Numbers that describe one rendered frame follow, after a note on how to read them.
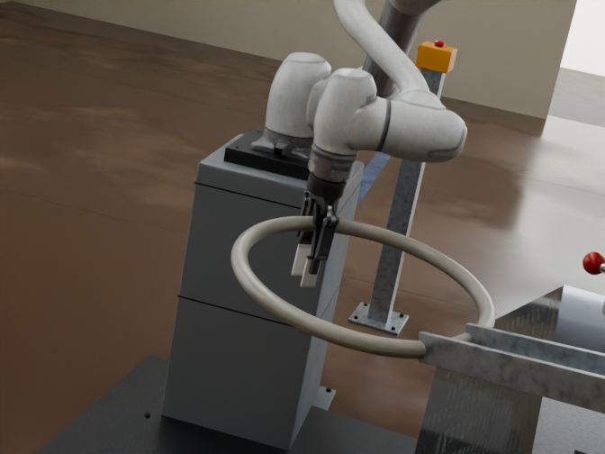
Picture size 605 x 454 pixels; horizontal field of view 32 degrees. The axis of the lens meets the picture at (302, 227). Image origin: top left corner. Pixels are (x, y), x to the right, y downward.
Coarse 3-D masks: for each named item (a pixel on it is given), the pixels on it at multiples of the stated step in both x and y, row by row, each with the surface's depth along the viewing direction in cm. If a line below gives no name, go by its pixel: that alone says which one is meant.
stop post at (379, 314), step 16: (432, 48) 367; (448, 48) 372; (416, 64) 370; (432, 64) 368; (448, 64) 367; (432, 80) 372; (400, 176) 385; (416, 176) 383; (400, 192) 386; (416, 192) 386; (400, 208) 388; (400, 224) 390; (384, 256) 395; (400, 256) 393; (384, 272) 397; (400, 272) 401; (384, 288) 398; (368, 304) 416; (384, 304) 400; (352, 320) 399; (368, 320) 402; (384, 320) 402; (400, 320) 407
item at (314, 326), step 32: (256, 224) 197; (288, 224) 202; (352, 224) 209; (416, 256) 207; (256, 288) 174; (480, 288) 194; (288, 320) 169; (320, 320) 168; (480, 320) 183; (384, 352) 167; (416, 352) 168
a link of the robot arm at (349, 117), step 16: (336, 80) 194; (352, 80) 193; (368, 80) 194; (336, 96) 194; (352, 96) 193; (368, 96) 194; (320, 112) 197; (336, 112) 194; (352, 112) 194; (368, 112) 194; (384, 112) 196; (320, 128) 197; (336, 128) 195; (352, 128) 195; (368, 128) 195; (384, 128) 196; (320, 144) 198; (336, 144) 197; (352, 144) 197; (368, 144) 197
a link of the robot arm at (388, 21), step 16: (400, 0) 240; (416, 0) 239; (432, 0) 238; (448, 0) 240; (384, 16) 253; (400, 16) 248; (416, 16) 248; (400, 32) 253; (416, 32) 257; (400, 48) 259; (368, 64) 271; (384, 80) 272; (384, 96) 280
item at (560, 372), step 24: (432, 336) 167; (480, 336) 174; (504, 336) 170; (528, 336) 167; (432, 360) 168; (456, 360) 164; (480, 360) 160; (504, 360) 156; (528, 360) 152; (552, 360) 163; (576, 360) 159; (600, 360) 155; (504, 384) 156; (528, 384) 152; (552, 384) 149; (576, 384) 146; (600, 384) 142; (600, 408) 143
